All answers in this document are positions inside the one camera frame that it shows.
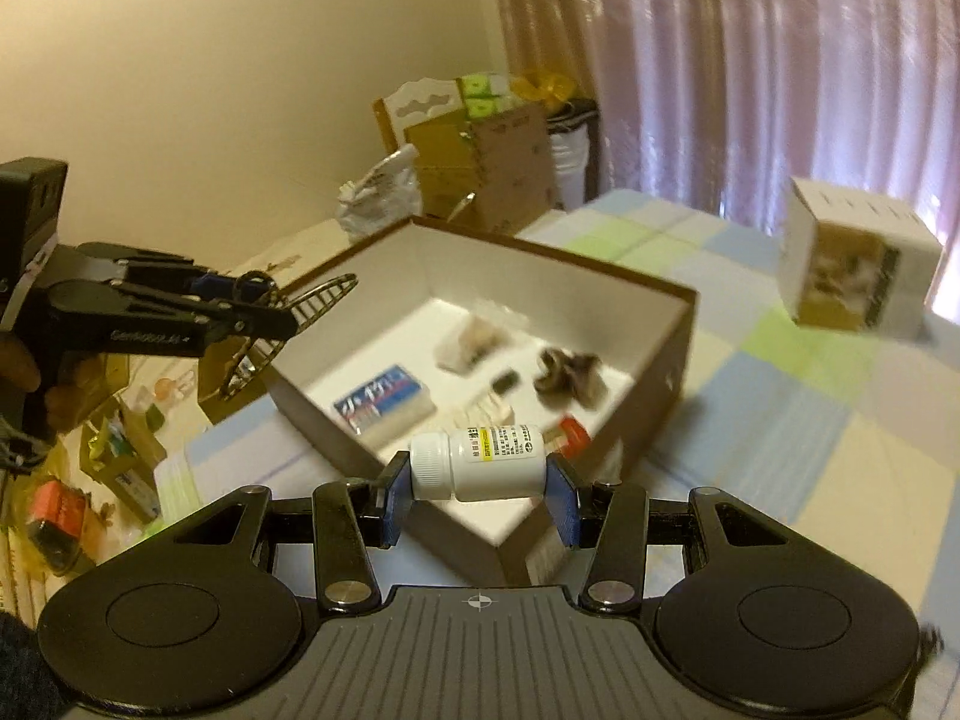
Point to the purple velvet scrunchie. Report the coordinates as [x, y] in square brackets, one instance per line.
[570, 377]

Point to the cotton swabs plastic bag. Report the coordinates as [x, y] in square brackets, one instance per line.
[487, 326]

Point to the white gold product box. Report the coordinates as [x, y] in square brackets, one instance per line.
[855, 261]

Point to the grey plastic bag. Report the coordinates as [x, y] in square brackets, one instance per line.
[386, 194]

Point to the purple curtain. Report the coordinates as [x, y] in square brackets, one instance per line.
[716, 104]

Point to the brown cardboard box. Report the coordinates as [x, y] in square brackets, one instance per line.
[493, 174]

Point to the checked tablecloth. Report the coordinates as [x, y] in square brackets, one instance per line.
[852, 441]

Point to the white power strip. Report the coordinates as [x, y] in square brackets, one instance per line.
[490, 408]

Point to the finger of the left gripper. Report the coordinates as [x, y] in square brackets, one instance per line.
[181, 276]
[123, 312]

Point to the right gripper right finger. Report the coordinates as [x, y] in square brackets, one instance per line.
[610, 519]

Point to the white carved chair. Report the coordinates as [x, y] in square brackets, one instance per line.
[413, 103]

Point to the yellow ribbon bow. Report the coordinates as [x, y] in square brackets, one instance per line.
[552, 90]

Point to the white pill bottle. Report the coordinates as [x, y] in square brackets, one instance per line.
[478, 464]

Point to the white bucket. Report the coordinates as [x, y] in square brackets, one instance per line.
[571, 151]

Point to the brown storage box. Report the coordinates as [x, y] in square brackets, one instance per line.
[415, 282]

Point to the blue dental floss box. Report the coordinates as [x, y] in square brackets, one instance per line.
[385, 407]

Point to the red snack packet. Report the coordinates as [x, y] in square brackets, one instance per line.
[567, 437]

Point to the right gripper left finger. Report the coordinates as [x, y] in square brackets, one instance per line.
[351, 517]

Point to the person's left hand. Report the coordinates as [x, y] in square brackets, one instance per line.
[63, 405]

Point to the green tissue packs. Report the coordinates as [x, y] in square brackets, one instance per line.
[485, 94]

